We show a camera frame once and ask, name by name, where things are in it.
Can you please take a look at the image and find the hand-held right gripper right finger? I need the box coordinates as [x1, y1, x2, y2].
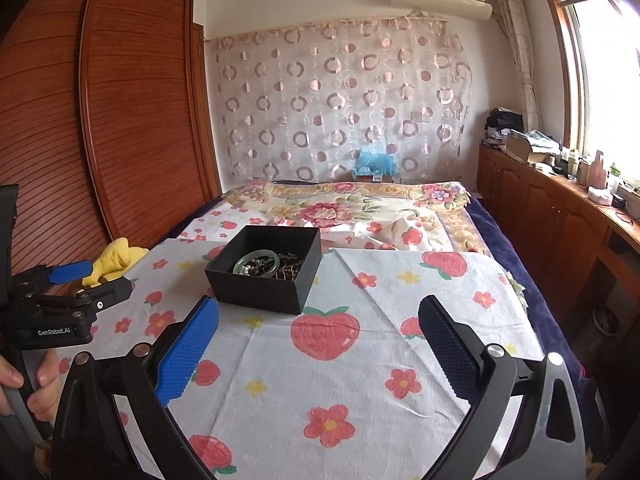
[417, 294, 587, 480]

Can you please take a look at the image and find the cream window curtain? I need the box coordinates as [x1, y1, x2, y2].
[490, 0, 543, 133]

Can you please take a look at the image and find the wooden framed window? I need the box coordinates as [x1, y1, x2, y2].
[537, 0, 640, 186]

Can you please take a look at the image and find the strawberry print white cloth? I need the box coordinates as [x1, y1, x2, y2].
[55, 237, 546, 480]

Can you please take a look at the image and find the pale green jade bangle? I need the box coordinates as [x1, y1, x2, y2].
[234, 250, 281, 278]

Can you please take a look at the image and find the dark blue bed sheet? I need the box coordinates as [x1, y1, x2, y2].
[465, 200, 606, 461]

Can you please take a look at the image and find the circle pattern sheer curtain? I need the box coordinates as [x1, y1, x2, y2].
[207, 14, 476, 186]

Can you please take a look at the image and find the yellow plush toy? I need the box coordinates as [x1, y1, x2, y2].
[82, 237, 150, 288]

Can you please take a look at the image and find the person's left hand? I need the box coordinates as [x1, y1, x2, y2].
[0, 350, 62, 418]

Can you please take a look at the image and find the floral blanket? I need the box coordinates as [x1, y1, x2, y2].
[172, 180, 493, 256]

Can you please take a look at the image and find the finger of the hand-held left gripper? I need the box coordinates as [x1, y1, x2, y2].
[37, 277, 137, 312]
[12, 260, 93, 301]

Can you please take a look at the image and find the beige shell bracelet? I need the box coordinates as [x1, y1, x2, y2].
[276, 254, 307, 281]

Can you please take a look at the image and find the brown wooden wardrobe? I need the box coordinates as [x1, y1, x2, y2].
[0, 0, 223, 281]

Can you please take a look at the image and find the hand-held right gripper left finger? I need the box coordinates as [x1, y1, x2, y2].
[50, 294, 221, 480]

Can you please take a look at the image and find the pink bottle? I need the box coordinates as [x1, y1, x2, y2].
[590, 150, 611, 188]

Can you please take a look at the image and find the brown wooden cabinet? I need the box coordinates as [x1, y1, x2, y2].
[477, 145, 640, 341]

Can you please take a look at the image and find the cardboard box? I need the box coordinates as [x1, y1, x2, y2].
[504, 129, 561, 163]

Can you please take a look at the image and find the metal bowl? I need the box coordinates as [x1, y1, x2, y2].
[592, 305, 622, 336]

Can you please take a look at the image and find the black jewelry box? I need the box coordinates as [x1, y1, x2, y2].
[205, 225, 323, 316]

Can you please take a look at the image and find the dark clothing pile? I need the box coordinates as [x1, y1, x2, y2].
[484, 106, 525, 148]

